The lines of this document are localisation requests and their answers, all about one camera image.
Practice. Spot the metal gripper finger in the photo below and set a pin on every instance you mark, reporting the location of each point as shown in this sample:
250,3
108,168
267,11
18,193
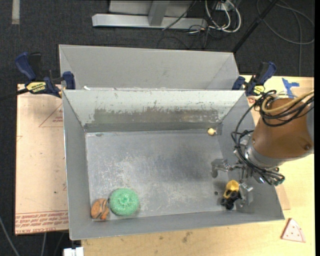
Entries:
221,165
246,193

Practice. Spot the yellow and black toy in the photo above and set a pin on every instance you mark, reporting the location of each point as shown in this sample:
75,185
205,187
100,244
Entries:
231,191

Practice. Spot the small beige wooden knob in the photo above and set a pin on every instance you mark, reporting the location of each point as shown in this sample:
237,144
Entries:
211,131

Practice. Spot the pink triangular sanding pad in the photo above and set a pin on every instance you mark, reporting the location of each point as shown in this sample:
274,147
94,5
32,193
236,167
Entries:
293,231

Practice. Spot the grey metal bin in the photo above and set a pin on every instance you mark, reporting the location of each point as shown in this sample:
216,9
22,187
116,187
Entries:
155,160

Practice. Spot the green round scouring pad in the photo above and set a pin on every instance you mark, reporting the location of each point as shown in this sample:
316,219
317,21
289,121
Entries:
124,202

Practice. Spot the orange brown round toy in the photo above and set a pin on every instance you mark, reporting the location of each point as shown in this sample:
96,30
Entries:
98,208

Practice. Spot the brown cardboard board red print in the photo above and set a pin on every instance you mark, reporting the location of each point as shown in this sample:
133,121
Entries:
40,155

